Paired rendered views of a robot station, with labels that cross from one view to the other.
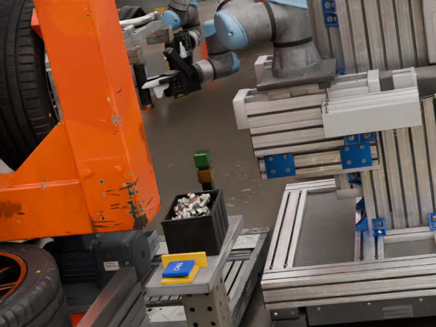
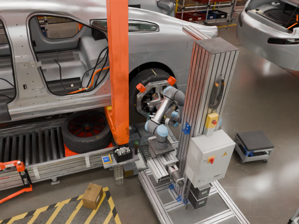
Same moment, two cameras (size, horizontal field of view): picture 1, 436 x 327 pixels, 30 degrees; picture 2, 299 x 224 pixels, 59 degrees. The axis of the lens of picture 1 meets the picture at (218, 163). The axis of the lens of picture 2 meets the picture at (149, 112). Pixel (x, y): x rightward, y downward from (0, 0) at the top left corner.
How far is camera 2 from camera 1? 2.51 m
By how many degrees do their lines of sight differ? 49
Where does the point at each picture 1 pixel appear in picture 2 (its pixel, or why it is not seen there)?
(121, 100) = (119, 122)
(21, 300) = (85, 141)
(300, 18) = (159, 137)
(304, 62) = (157, 146)
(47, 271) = (97, 138)
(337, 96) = (159, 158)
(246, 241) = not seen: hidden behind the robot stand
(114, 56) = (120, 114)
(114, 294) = (106, 150)
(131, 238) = (132, 140)
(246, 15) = (149, 127)
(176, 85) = not seen: hidden behind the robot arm
